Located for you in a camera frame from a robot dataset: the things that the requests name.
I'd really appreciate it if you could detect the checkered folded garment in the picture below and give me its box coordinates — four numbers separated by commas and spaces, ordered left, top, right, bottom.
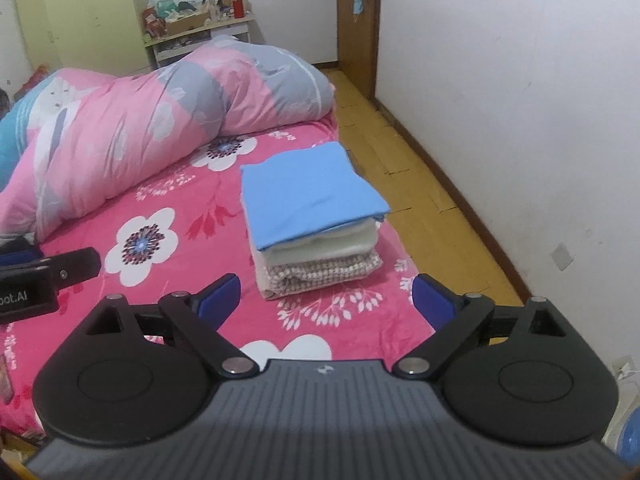
252, 249, 383, 300

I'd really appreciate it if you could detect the cardboard box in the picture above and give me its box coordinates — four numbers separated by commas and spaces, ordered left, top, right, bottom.
165, 11, 210, 36

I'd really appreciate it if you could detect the red bottle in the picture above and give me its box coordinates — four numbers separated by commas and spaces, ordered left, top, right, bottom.
232, 0, 245, 20

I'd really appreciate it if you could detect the brown wooden door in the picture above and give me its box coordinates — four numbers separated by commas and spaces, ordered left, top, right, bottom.
336, 0, 381, 100

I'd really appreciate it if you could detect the cream folded garment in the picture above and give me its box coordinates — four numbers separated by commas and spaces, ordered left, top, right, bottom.
242, 194, 381, 281

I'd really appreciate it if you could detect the blue plastic object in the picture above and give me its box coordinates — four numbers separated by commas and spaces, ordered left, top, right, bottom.
603, 405, 640, 467

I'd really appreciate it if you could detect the blue face mask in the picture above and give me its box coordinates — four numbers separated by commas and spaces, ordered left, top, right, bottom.
352, 0, 364, 18

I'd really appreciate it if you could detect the pink grey floral quilt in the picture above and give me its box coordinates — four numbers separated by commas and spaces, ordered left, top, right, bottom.
1, 36, 334, 243

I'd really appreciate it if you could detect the wall socket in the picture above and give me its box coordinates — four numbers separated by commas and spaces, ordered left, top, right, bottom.
550, 243, 574, 272

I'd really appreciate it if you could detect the light blue t-shirt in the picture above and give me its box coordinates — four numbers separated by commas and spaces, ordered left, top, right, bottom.
241, 142, 390, 252

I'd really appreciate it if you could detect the yellow green wardrobe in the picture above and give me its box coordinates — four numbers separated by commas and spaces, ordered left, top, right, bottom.
15, 0, 150, 76

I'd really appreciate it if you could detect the cluttered white side table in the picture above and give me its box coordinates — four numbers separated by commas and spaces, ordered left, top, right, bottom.
141, 0, 254, 70

